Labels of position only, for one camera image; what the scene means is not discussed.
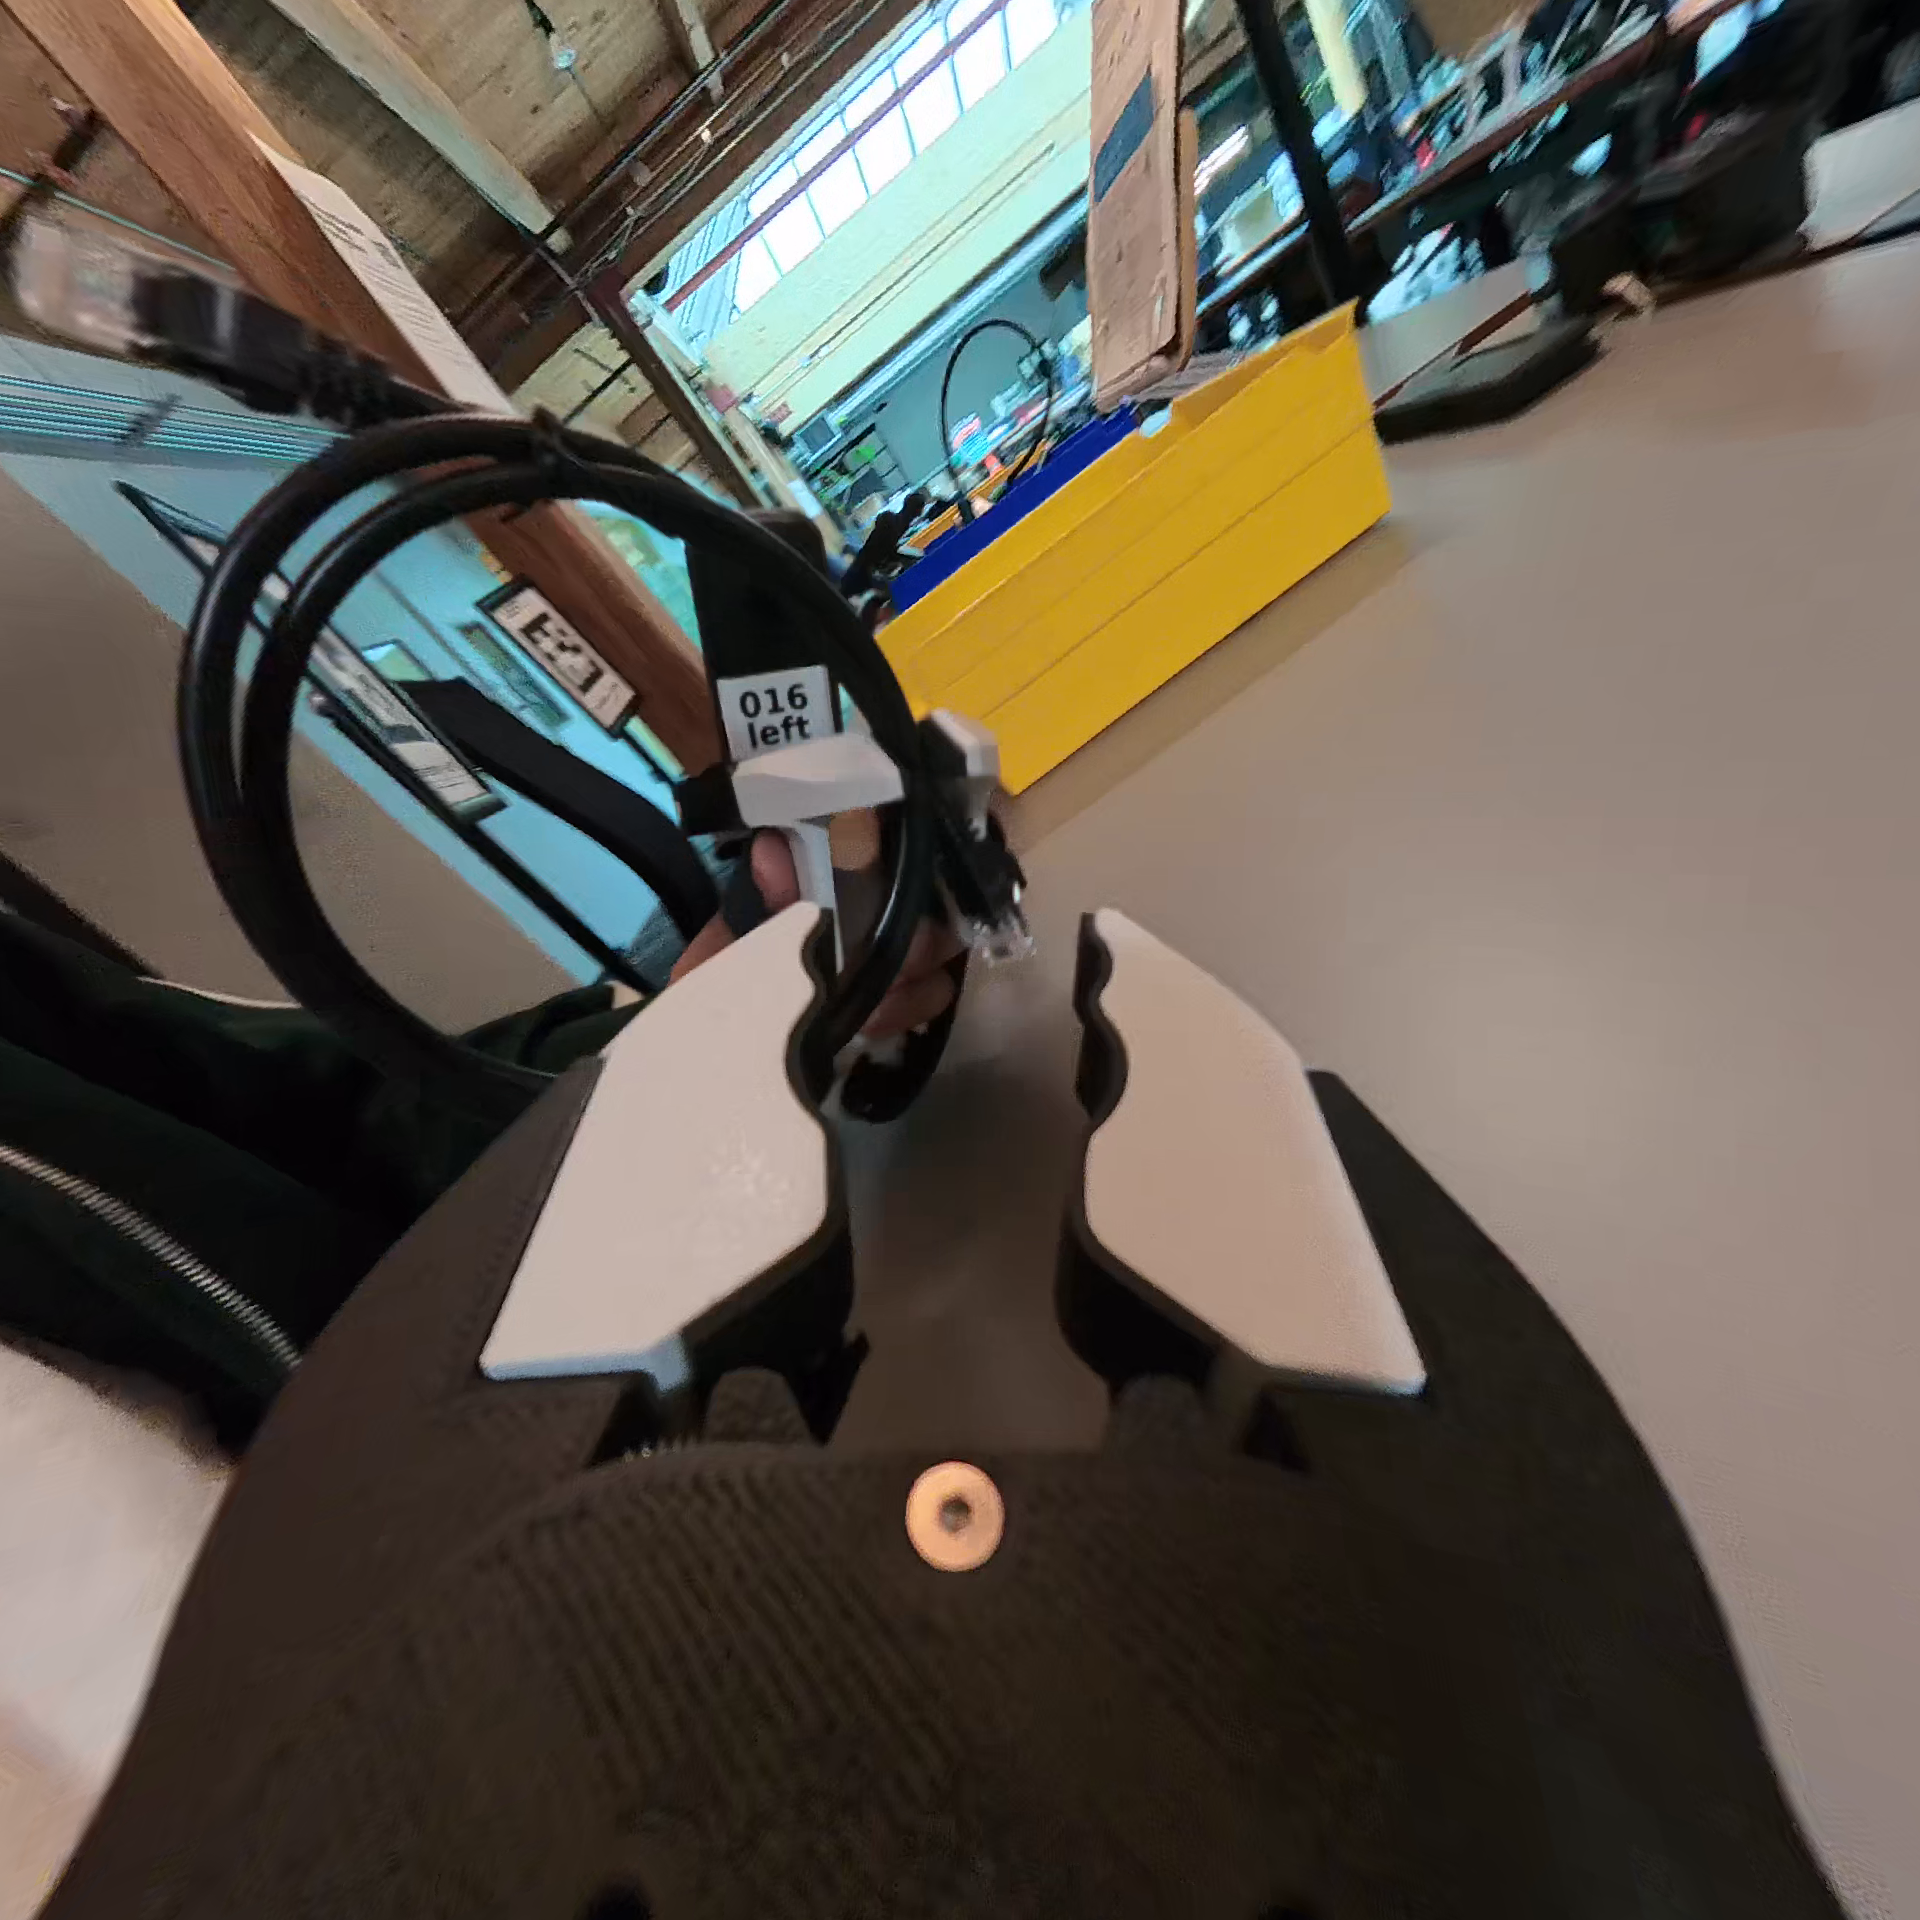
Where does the black office chair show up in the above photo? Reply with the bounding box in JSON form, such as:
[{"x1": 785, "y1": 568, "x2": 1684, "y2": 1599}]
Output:
[{"x1": 398, "y1": 677, "x2": 725, "y2": 978}]

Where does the black pole stand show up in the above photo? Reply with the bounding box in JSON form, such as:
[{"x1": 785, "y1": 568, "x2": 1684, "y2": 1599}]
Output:
[{"x1": 1231, "y1": 0, "x2": 1360, "y2": 309}]

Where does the metal cable tray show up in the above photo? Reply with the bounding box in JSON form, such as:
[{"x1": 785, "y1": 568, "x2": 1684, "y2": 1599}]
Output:
[{"x1": 0, "y1": 375, "x2": 348, "y2": 461}]

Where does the wooden post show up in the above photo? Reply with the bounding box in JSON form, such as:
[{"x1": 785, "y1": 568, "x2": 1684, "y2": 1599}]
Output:
[{"x1": 0, "y1": 0, "x2": 725, "y2": 753}]

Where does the large framed marker poster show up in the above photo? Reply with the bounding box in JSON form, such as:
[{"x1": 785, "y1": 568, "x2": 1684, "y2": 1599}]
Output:
[{"x1": 122, "y1": 480, "x2": 506, "y2": 823}]

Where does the black cable hoop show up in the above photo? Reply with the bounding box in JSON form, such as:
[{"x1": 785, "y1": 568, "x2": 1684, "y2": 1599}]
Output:
[{"x1": 936, "y1": 317, "x2": 1055, "y2": 491}]

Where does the grey desk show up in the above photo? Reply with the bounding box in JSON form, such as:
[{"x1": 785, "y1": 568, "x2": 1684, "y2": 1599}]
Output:
[{"x1": 834, "y1": 225, "x2": 1920, "y2": 1920}]

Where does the black battery charger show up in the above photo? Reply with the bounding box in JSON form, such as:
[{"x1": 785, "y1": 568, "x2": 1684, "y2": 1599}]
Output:
[{"x1": 1544, "y1": 197, "x2": 1668, "y2": 320}]

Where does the person's left hand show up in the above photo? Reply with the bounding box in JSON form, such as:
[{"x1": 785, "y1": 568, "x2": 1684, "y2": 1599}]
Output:
[{"x1": 665, "y1": 815, "x2": 973, "y2": 1052}]

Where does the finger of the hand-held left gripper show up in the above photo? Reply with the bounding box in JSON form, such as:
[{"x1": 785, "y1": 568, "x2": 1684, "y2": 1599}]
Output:
[
  {"x1": 918, "y1": 707, "x2": 1003, "y2": 823},
  {"x1": 732, "y1": 741, "x2": 903, "y2": 826}
]

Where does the black flat box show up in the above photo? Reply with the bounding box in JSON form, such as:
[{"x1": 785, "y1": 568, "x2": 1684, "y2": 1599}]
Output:
[{"x1": 1371, "y1": 324, "x2": 1602, "y2": 446}]

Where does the black ethernet cable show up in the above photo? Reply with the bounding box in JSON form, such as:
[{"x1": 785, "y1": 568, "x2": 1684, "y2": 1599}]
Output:
[{"x1": 0, "y1": 214, "x2": 1041, "y2": 1130}]

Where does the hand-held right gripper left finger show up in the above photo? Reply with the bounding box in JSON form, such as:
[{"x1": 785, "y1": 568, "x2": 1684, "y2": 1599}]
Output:
[{"x1": 481, "y1": 905, "x2": 854, "y2": 1380}]

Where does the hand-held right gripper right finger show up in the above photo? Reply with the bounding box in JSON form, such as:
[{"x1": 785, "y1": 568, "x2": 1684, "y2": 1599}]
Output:
[{"x1": 1058, "y1": 909, "x2": 1428, "y2": 1396}]

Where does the blue plastic bin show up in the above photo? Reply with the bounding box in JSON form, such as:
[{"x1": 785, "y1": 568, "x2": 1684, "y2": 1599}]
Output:
[{"x1": 892, "y1": 405, "x2": 1145, "y2": 619}]

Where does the small marker poster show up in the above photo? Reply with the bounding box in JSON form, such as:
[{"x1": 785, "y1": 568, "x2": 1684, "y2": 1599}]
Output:
[{"x1": 475, "y1": 579, "x2": 644, "y2": 741}]

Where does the skylight window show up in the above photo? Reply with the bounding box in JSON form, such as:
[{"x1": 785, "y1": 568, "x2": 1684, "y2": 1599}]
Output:
[{"x1": 647, "y1": 0, "x2": 1099, "y2": 320}]

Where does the white paper notice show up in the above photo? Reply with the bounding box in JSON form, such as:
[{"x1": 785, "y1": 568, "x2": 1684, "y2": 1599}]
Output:
[{"x1": 272, "y1": 151, "x2": 523, "y2": 417}]

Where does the yellow plastic bin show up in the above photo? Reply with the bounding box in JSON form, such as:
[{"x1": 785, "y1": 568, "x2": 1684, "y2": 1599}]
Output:
[{"x1": 871, "y1": 300, "x2": 1393, "y2": 795}]

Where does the printed cardboard sheet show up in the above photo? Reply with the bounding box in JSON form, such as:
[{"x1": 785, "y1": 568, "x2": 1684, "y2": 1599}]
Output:
[{"x1": 1083, "y1": 0, "x2": 1206, "y2": 411}]

